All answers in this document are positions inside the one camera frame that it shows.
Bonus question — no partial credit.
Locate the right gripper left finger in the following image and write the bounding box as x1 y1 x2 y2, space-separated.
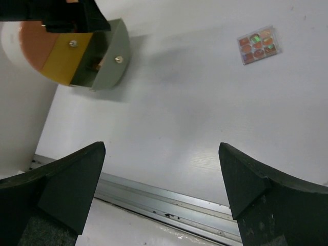
1 141 105 245

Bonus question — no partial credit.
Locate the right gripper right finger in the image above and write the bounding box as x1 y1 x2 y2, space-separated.
218 142 327 245

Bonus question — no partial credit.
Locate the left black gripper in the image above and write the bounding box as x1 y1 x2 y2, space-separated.
1 0 111 33

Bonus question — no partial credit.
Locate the peach top drawer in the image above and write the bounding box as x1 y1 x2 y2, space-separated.
19 21 59 72

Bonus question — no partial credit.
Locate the square pink blush palette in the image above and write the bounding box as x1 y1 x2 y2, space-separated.
88 57 105 71

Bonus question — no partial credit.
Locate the colourful small eyeshadow palette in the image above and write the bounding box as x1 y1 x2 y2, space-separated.
237 25 282 66

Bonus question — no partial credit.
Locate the white cylindrical drawer cabinet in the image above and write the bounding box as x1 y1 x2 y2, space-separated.
1 22 58 89

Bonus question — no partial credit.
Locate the aluminium rail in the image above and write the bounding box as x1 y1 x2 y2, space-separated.
33 153 243 244

